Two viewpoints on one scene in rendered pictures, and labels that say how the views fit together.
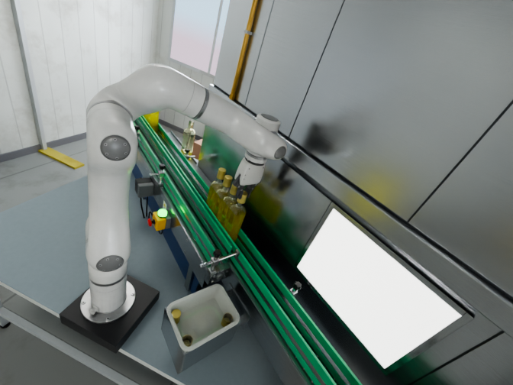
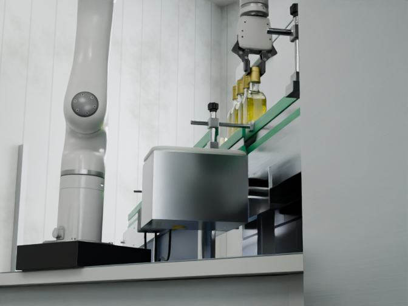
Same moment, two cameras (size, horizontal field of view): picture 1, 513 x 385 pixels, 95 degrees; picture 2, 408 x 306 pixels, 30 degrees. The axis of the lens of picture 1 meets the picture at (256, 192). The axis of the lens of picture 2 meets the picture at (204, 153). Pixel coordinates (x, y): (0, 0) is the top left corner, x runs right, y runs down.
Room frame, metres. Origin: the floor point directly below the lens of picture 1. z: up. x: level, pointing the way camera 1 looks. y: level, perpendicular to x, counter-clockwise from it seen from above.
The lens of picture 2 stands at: (-0.96, -1.00, 0.61)
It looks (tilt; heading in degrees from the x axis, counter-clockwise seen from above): 13 degrees up; 35
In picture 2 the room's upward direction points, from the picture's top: 1 degrees clockwise
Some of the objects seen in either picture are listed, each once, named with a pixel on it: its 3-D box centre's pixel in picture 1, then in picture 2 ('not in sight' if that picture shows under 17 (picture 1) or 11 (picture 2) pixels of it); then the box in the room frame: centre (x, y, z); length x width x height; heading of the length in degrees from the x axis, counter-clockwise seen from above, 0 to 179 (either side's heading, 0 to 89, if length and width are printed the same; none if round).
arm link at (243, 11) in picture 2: (256, 156); (254, 13); (0.80, 0.05, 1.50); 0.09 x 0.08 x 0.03; 137
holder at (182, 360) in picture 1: (206, 321); (204, 193); (0.49, 0.00, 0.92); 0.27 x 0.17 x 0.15; 138
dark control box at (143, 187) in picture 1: (143, 187); (150, 220); (1.05, 0.61, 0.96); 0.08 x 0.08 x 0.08; 48
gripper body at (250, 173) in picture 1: (251, 169); (254, 33); (0.80, 0.05, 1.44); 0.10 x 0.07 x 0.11; 137
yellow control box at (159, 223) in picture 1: (161, 220); not in sight; (0.86, 0.40, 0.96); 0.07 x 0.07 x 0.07; 48
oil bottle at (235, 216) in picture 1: (233, 224); (254, 127); (0.80, 0.05, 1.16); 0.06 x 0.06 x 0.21; 47
